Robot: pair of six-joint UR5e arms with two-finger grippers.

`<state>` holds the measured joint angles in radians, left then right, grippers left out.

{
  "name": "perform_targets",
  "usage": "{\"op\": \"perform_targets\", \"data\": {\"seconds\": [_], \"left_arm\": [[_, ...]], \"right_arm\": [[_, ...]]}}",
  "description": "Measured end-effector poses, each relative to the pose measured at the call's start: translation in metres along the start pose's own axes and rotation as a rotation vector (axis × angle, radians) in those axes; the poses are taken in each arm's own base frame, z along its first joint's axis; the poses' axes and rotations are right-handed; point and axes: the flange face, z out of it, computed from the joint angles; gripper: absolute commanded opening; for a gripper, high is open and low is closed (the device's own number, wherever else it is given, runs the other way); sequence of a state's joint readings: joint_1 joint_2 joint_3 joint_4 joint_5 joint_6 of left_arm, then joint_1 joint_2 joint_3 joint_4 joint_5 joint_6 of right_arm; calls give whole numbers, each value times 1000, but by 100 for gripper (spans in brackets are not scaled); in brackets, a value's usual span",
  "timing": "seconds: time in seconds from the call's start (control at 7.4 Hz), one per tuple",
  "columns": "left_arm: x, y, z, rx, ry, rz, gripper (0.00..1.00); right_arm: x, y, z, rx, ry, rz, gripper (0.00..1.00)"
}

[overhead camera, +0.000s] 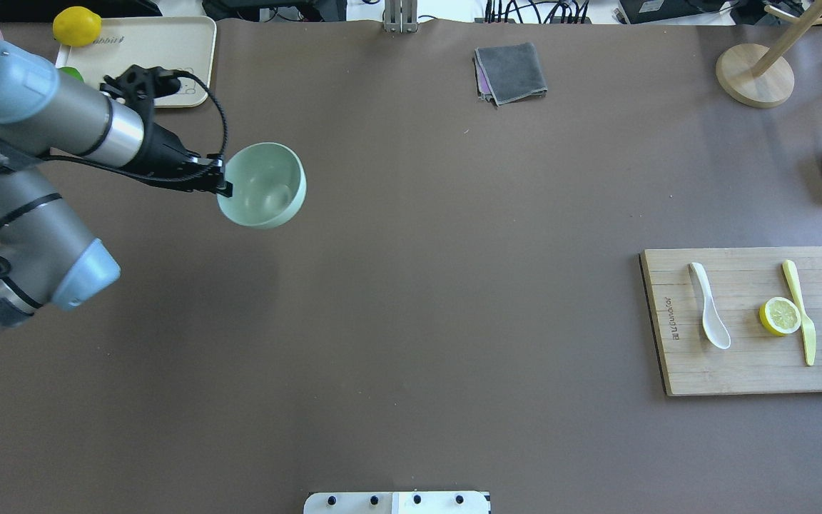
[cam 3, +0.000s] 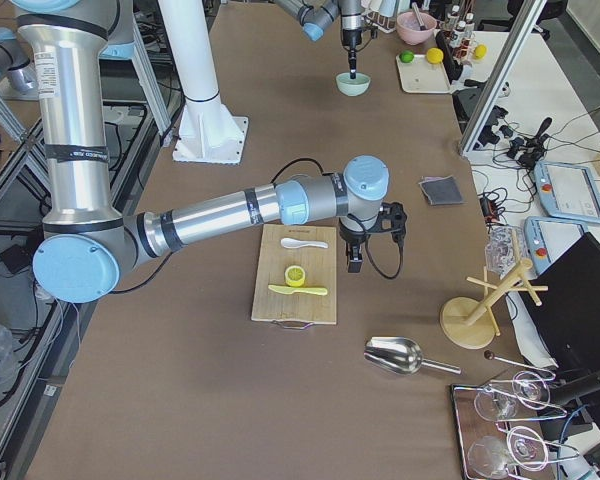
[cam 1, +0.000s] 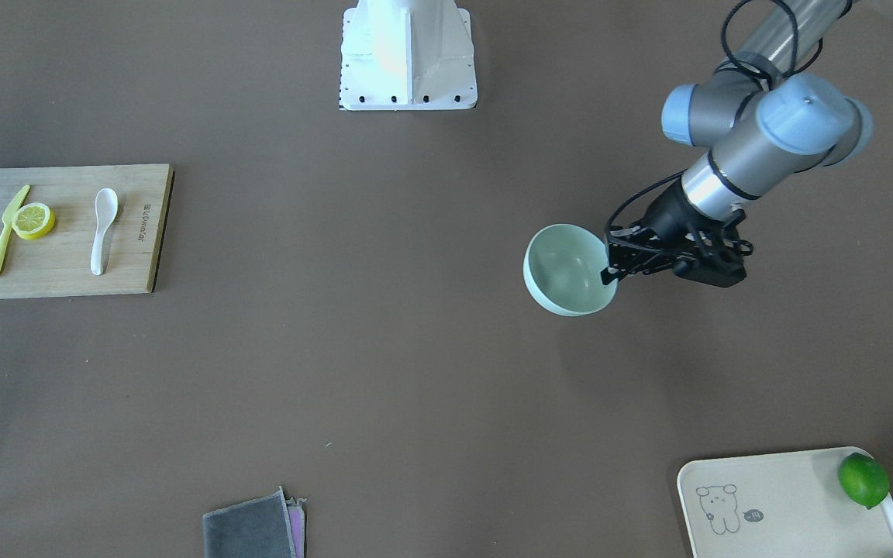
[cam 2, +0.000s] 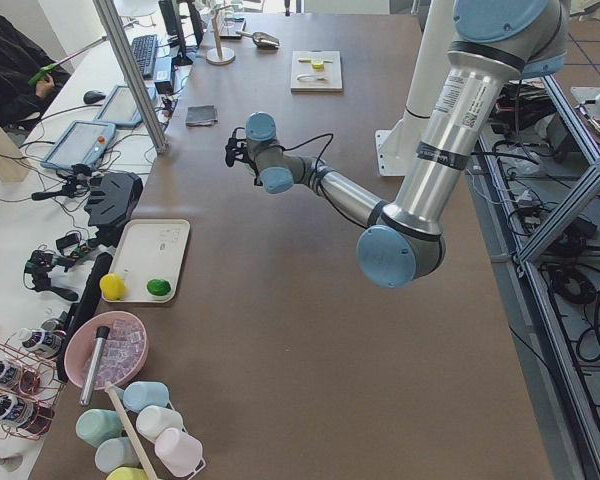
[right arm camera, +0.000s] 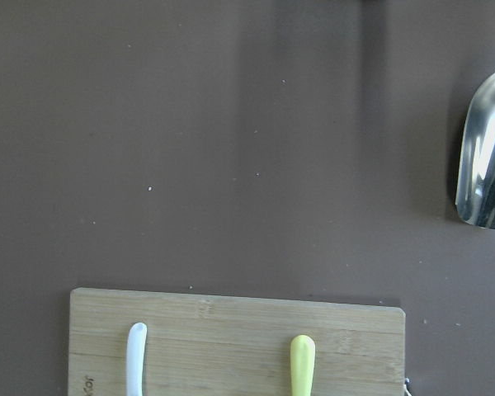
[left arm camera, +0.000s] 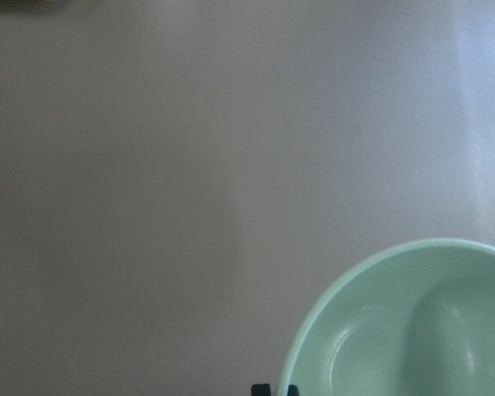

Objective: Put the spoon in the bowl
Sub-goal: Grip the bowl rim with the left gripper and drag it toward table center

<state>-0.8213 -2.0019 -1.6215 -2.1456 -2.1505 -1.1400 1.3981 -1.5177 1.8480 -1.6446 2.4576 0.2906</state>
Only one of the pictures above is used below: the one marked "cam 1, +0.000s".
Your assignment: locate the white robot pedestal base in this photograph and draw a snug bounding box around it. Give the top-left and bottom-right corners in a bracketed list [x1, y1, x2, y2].
[338, 1, 478, 111]

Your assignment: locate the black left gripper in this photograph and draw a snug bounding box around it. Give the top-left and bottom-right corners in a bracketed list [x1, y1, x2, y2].
[600, 180, 753, 288]

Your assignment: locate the light green ceramic bowl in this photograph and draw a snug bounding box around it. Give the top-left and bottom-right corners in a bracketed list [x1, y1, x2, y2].
[523, 225, 618, 317]

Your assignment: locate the grey folded cloth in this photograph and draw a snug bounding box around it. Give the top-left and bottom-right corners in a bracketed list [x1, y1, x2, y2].
[202, 487, 307, 557]

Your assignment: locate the cream tray with bunny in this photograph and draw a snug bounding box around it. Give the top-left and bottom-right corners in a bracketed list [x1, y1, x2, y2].
[677, 447, 893, 557]

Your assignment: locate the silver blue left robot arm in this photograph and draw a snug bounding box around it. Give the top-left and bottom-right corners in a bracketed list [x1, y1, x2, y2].
[600, 1, 873, 288]

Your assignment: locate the green lime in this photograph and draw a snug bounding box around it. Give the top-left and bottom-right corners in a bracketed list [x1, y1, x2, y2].
[837, 452, 891, 509]

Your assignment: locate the bamboo cutting board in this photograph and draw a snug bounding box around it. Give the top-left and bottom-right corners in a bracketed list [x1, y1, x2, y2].
[0, 164, 174, 299]

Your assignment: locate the yellow lemon slice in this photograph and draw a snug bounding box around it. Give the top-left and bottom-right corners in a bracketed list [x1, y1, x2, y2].
[11, 202, 57, 240]

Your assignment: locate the yellow plastic knife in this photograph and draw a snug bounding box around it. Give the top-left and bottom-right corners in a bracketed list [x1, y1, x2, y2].
[0, 184, 31, 274]

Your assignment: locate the white ceramic spoon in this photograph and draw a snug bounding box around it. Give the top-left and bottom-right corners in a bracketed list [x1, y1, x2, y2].
[89, 188, 119, 276]

